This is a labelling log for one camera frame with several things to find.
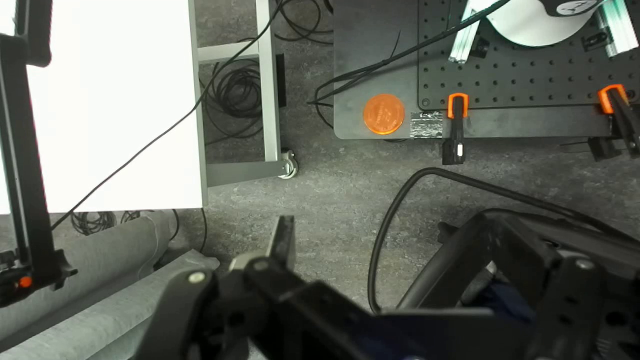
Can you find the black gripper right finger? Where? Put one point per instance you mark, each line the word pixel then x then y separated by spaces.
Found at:
pixel 584 298

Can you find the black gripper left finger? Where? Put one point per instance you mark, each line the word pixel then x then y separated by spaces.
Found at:
pixel 263 302

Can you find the blue denim jeans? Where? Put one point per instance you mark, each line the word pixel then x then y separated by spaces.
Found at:
pixel 504 300

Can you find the orange black clamp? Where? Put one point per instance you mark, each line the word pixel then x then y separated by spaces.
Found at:
pixel 623 122
pixel 456 115

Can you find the orange round sticker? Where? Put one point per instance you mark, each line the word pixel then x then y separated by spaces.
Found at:
pixel 382 115

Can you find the white panel board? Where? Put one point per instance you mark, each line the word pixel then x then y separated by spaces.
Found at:
pixel 114 111

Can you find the grey metal frame leg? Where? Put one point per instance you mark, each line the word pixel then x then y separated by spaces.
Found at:
pixel 245 98

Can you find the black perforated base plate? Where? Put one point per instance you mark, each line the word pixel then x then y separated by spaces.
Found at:
pixel 514 90

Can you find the black camera tripod stand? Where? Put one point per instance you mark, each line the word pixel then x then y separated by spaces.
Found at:
pixel 34 263

